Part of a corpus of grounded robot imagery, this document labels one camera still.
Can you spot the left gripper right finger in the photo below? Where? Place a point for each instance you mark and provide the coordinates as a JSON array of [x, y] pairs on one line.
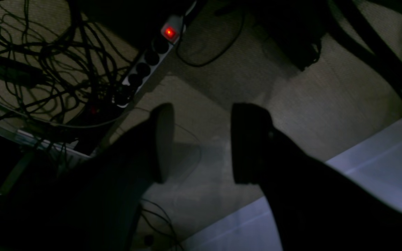
[[315, 208]]

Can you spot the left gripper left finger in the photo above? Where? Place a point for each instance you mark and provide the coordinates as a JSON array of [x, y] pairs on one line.
[[96, 205]]

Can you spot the black power adapter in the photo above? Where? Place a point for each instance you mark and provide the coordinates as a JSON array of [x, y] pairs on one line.
[[20, 73]]

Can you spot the power strip with red switch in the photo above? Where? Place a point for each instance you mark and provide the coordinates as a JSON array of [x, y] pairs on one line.
[[148, 62]]

